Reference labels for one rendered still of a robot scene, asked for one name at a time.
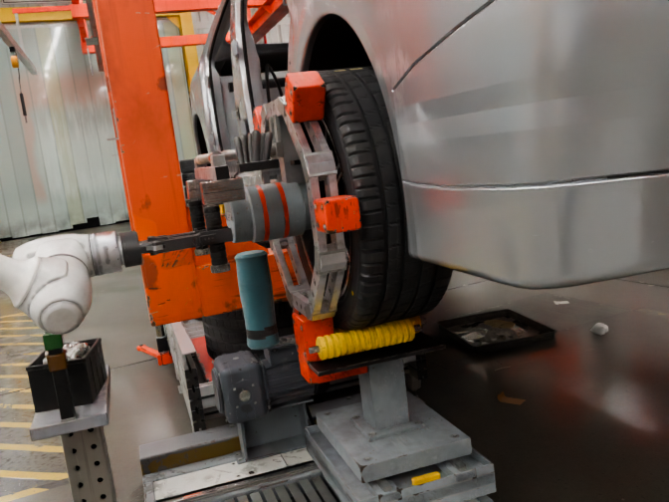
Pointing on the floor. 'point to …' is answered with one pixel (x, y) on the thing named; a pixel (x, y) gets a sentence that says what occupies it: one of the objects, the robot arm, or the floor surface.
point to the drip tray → (472, 325)
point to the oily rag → (498, 336)
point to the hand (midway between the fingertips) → (215, 235)
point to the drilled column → (89, 466)
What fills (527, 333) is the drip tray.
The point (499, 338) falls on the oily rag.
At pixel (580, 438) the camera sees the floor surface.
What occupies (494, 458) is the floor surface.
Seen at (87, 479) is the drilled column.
